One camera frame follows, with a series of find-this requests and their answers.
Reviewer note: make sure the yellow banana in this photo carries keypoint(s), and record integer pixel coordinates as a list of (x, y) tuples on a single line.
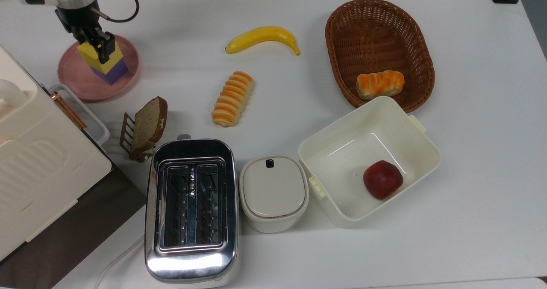
[(260, 34)]

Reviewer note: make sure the white square plastic bin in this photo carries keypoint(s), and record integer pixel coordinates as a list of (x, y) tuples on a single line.
[(342, 160)]

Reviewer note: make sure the brown wicker basket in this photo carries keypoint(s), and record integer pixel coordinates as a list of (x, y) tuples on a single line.
[(376, 36)]

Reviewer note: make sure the yellow cube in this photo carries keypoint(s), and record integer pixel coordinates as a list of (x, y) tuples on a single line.
[(90, 58)]

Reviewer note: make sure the cream chrome toaster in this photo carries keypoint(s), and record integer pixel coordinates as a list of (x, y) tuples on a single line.
[(192, 259)]

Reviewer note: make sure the brown crust bread slice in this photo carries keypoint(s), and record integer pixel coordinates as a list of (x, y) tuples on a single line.
[(147, 126)]

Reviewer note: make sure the red apple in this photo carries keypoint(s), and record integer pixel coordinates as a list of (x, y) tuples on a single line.
[(383, 180)]

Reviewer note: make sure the short orange striped bread roll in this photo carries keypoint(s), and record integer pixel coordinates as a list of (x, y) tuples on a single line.
[(380, 84)]

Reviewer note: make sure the long orange striped bread roll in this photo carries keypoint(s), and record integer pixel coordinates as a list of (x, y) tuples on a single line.
[(232, 98)]

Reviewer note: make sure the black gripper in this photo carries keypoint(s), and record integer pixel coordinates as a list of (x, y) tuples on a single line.
[(79, 19)]

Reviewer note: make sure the purple cube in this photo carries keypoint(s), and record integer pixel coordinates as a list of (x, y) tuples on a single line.
[(114, 73)]

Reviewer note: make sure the brown toast rack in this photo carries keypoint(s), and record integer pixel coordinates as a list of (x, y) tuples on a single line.
[(126, 131)]

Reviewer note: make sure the pink plate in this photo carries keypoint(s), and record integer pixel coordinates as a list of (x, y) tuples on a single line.
[(77, 81)]

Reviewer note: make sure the small cream lidded container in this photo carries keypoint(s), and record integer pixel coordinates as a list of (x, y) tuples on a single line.
[(273, 190)]

